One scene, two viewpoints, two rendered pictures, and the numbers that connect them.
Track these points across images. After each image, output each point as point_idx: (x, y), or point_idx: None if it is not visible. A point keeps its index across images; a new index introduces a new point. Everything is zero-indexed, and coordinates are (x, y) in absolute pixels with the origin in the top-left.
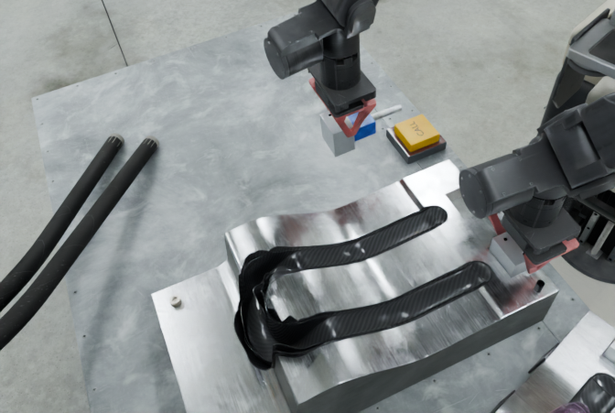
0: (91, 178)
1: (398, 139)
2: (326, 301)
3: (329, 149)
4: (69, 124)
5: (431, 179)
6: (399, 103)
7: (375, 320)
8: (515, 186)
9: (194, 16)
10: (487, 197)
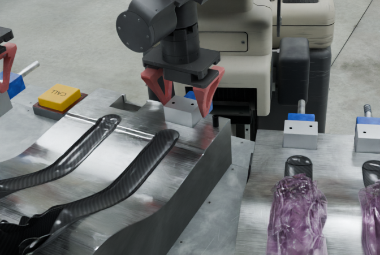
0: None
1: (47, 107)
2: (52, 202)
3: None
4: None
5: (91, 102)
6: (32, 91)
7: (106, 203)
8: (162, 3)
9: None
10: (146, 18)
